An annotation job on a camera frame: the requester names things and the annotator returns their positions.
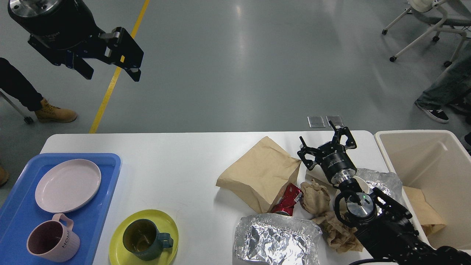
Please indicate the brown paper in bin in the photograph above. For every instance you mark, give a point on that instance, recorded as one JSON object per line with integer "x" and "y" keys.
{"x": 430, "y": 221}

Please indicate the pink plate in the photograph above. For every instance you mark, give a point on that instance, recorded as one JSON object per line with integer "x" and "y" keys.
{"x": 68, "y": 186}

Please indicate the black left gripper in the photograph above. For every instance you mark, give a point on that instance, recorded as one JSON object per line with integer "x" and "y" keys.
{"x": 65, "y": 33}

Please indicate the crushed red soda can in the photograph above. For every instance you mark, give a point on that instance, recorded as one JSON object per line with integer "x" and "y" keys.
{"x": 291, "y": 196}

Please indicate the rear aluminium foil piece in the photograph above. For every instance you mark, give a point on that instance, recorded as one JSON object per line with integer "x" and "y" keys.
{"x": 388, "y": 182}

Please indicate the black white sneaker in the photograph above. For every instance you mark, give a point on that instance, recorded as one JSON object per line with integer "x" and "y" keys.
{"x": 436, "y": 115}

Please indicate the right floor outlet cover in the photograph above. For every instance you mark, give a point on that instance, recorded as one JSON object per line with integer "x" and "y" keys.
{"x": 336, "y": 120}

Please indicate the black trouser leg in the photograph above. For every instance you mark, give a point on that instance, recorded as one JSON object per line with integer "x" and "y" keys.
{"x": 16, "y": 85}

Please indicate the front aluminium foil tray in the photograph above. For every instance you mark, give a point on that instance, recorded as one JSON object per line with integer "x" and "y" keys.
{"x": 275, "y": 239}

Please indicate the dark green mug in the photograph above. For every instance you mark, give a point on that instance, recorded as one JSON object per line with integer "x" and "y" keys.
{"x": 143, "y": 239}

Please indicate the tan work boot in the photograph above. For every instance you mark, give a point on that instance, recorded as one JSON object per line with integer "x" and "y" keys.
{"x": 49, "y": 113}

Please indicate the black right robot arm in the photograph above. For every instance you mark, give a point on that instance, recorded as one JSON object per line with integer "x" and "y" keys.
{"x": 382, "y": 224}

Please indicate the grey jeans leg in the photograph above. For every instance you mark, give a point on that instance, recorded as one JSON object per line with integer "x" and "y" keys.
{"x": 452, "y": 84}

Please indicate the beige plastic bin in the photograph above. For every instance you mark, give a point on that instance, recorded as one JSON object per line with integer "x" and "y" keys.
{"x": 437, "y": 163}

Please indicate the floor outlet cover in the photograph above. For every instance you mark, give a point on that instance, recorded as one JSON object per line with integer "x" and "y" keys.
{"x": 316, "y": 122}
{"x": 336, "y": 120}

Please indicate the blue plastic tray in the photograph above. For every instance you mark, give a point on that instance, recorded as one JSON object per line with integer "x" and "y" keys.
{"x": 20, "y": 213}

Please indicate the pink mug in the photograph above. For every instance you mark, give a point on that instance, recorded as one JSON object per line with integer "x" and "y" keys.
{"x": 54, "y": 240}

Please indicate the crumpled brown paper ball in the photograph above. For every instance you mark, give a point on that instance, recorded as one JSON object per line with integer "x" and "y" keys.
{"x": 315, "y": 198}

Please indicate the left floor outlet cover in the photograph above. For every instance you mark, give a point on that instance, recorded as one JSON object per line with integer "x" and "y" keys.
{"x": 316, "y": 122}

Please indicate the grey chair leg caster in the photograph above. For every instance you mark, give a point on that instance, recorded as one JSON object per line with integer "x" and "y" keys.
{"x": 26, "y": 118}

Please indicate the white office chair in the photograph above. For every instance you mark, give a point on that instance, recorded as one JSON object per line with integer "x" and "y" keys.
{"x": 451, "y": 16}

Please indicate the yellow plate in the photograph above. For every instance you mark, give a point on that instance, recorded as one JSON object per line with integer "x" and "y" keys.
{"x": 118, "y": 255}

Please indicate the brown paper bag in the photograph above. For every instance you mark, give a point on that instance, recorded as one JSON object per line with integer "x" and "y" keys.
{"x": 261, "y": 175}

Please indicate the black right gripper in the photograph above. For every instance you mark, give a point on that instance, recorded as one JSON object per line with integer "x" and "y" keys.
{"x": 334, "y": 162}

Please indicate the crumpled brown paper napkin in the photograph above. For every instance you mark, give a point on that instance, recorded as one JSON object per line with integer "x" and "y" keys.
{"x": 340, "y": 237}

